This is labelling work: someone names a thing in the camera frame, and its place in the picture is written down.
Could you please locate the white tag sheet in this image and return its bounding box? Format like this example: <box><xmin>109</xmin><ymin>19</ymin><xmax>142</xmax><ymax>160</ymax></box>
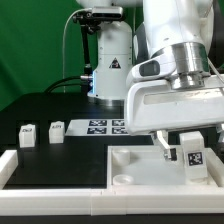
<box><xmin>66</xmin><ymin>119</ymin><xmax>127</xmax><ymax>136</ymax></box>

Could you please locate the white square tabletop part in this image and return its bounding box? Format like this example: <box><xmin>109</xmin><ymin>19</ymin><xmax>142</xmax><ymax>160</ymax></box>
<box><xmin>107</xmin><ymin>145</ymin><xmax>224</xmax><ymax>187</ymax></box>

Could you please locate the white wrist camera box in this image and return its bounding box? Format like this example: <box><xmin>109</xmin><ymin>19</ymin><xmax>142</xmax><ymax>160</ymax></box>
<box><xmin>126</xmin><ymin>54</ymin><xmax>176</xmax><ymax>87</ymax></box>

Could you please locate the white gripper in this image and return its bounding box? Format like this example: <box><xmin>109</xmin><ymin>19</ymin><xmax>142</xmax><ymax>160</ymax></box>
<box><xmin>124</xmin><ymin>76</ymin><xmax>224</xmax><ymax>161</ymax></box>

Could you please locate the black cables bundle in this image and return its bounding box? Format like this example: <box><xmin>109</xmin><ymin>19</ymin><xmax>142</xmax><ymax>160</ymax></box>
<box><xmin>44</xmin><ymin>75</ymin><xmax>94</xmax><ymax>94</ymax></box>

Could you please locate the black camera on stand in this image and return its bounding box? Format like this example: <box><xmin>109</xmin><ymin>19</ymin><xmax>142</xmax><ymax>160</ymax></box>
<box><xmin>72</xmin><ymin>6</ymin><xmax>124</xmax><ymax>76</ymax></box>

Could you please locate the white cable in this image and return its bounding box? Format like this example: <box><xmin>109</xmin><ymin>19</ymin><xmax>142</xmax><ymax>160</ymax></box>
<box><xmin>62</xmin><ymin>8</ymin><xmax>88</xmax><ymax>94</ymax></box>

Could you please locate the white U-shaped fence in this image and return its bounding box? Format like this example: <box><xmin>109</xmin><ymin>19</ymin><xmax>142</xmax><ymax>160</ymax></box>
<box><xmin>0</xmin><ymin>150</ymin><xmax>224</xmax><ymax>216</ymax></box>

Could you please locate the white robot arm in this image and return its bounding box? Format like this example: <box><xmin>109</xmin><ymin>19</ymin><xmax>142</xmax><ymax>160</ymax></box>
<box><xmin>76</xmin><ymin>0</ymin><xmax>224</xmax><ymax>135</ymax></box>

